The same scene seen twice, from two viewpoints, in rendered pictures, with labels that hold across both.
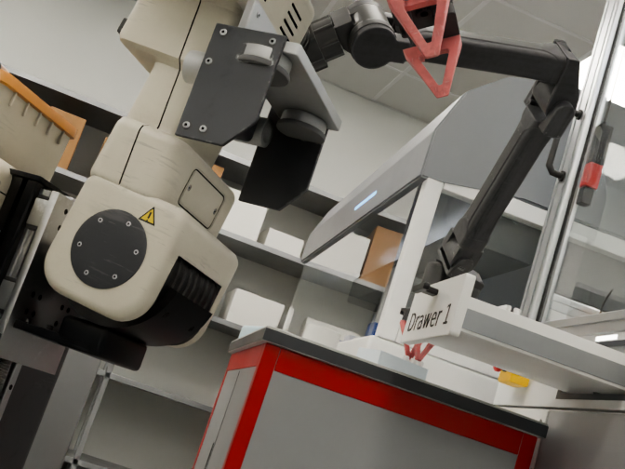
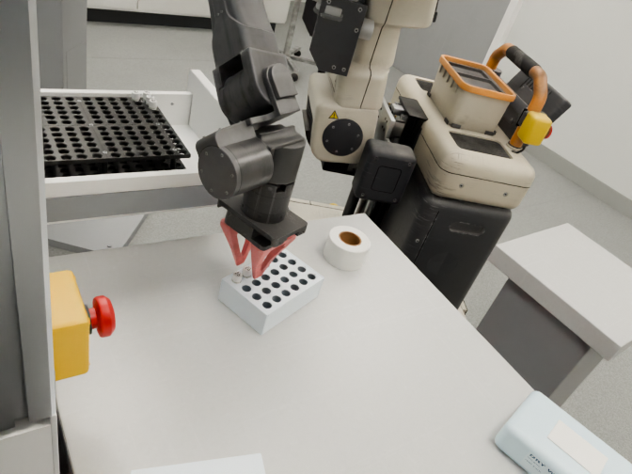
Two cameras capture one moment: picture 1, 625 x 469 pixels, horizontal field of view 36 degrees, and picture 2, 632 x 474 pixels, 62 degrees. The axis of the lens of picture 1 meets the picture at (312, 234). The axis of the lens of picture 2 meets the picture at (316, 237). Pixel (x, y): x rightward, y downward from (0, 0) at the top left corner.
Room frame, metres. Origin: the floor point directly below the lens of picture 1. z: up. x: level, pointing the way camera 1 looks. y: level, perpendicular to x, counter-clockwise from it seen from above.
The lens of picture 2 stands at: (2.43, -0.52, 1.27)
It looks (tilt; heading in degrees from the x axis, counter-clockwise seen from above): 35 degrees down; 145
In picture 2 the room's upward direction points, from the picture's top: 18 degrees clockwise
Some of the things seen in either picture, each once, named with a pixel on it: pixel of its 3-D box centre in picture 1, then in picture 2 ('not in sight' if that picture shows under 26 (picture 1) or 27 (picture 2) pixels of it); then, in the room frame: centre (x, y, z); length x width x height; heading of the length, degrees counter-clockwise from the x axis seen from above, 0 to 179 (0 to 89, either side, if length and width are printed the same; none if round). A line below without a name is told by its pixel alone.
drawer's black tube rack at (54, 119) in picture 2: not in sight; (90, 145); (1.72, -0.45, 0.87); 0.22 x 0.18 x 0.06; 97
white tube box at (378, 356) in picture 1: (391, 367); (272, 288); (1.95, -0.24, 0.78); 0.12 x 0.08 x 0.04; 117
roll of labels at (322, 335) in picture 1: (321, 339); (346, 247); (1.88, -0.08, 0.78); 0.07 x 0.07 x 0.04
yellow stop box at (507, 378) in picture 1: (514, 368); (58, 324); (2.06, -0.51, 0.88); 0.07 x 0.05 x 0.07; 7
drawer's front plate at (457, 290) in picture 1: (435, 311); (222, 137); (1.69, -0.26, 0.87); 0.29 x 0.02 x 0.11; 7
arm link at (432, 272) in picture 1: (439, 278); (274, 155); (1.94, -0.28, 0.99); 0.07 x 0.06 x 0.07; 118
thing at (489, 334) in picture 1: (538, 354); (84, 148); (1.72, -0.46, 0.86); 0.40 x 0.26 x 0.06; 97
